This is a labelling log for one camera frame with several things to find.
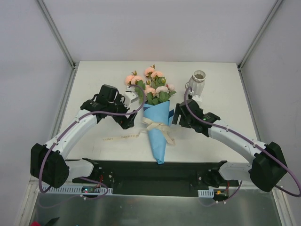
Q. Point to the white ribbed ceramic vase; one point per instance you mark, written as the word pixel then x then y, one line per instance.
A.
pixel 196 82

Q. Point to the white cable duct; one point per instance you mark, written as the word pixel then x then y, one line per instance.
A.
pixel 209 193
pixel 80 189

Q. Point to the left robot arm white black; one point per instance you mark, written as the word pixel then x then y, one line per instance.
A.
pixel 49 162

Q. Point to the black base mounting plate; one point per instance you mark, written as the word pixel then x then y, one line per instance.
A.
pixel 182 179

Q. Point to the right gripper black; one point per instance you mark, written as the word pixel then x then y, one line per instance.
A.
pixel 181 115

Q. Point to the aluminium frame post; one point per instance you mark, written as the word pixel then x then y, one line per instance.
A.
pixel 56 34
pixel 266 22

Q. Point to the left white cable duct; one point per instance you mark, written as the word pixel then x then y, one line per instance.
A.
pixel 80 189

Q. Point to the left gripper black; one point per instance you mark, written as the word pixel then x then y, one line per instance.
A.
pixel 122 117

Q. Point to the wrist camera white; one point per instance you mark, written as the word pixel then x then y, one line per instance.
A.
pixel 197 98
pixel 130 97

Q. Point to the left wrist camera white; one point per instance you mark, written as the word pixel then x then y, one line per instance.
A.
pixel 130 97

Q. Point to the pink flower bouquet blue wrap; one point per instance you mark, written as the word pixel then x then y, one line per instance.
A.
pixel 157 115

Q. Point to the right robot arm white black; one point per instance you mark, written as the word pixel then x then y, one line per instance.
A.
pixel 265 162

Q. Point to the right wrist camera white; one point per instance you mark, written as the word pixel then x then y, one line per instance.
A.
pixel 197 98

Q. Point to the left aluminium frame post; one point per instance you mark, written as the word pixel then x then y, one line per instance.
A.
pixel 56 34

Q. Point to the red object bottom edge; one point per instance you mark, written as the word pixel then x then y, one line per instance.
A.
pixel 35 224

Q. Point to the right aluminium frame post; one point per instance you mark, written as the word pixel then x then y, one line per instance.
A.
pixel 266 22

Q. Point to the right white cable duct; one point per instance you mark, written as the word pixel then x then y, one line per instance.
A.
pixel 209 193

